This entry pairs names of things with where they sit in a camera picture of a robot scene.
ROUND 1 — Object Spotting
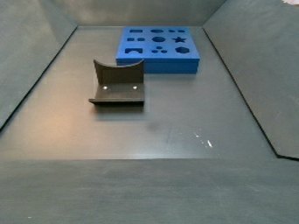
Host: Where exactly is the blue shape-sorter block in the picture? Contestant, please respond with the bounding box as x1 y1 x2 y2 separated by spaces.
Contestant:
116 26 200 74

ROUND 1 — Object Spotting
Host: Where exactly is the black curved holder stand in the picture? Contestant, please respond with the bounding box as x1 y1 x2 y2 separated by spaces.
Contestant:
88 60 145 105

